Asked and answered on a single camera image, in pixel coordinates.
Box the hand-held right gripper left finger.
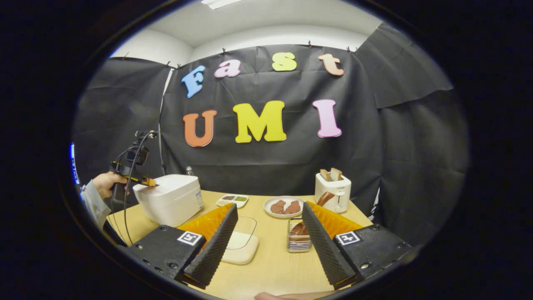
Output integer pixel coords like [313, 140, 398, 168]
[124, 203, 240, 290]

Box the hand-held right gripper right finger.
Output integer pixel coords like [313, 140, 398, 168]
[301, 201, 413, 291]

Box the metal wire chopstick holder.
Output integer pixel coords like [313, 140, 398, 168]
[286, 217, 313, 253]

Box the clear box of white rice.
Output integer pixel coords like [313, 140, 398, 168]
[221, 216, 259, 265]

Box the white rice cooker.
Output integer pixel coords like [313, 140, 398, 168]
[132, 174, 204, 228]

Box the brown wooden spoon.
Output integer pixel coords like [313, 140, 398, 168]
[289, 191, 336, 242]

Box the white round plate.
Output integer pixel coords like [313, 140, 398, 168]
[264, 196, 305, 219]

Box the white divided bean dish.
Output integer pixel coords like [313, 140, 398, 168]
[216, 194, 249, 208]

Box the white toaster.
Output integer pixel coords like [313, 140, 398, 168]
[314, 172, 352, 214]

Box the black backdrop cloth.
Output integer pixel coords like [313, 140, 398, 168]
[73, 21, 469, 246]

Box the large ceiling light panel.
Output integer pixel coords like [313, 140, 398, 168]
[201, 0, 246, 10]

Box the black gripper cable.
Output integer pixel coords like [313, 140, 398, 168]
[123, 132, 155, 246]

